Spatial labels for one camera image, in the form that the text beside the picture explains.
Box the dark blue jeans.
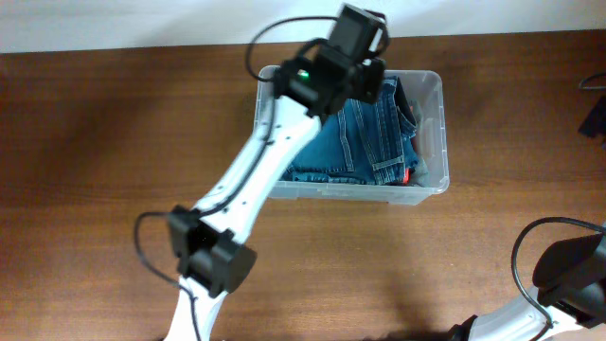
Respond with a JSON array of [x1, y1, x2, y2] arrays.
[[281, 76, 405, 186]]

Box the clear plastic storage bin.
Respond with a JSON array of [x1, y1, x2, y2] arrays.
[[269, 70, 450, 206]]

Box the light blue jeans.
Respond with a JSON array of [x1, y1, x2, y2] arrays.
[[407, 158, 430, 188]]

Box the black garment with red stripe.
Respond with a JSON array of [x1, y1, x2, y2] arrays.
[[394, 77, 419, 185]]

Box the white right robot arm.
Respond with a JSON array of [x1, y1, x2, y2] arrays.
[[447, 216, 605, 340]]

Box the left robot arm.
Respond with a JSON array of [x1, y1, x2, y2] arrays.
[[166, 5, 390, 340]]

